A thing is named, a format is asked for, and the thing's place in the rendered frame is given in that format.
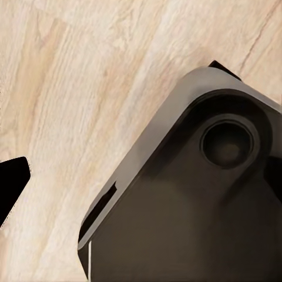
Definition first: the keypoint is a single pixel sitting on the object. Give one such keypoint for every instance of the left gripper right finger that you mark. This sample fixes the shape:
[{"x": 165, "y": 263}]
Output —
[{"x": 273, "y": 175}]

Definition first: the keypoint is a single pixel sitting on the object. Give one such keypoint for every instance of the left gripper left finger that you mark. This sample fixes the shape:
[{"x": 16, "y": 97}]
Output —
[{"x": 14, "y": 175}]

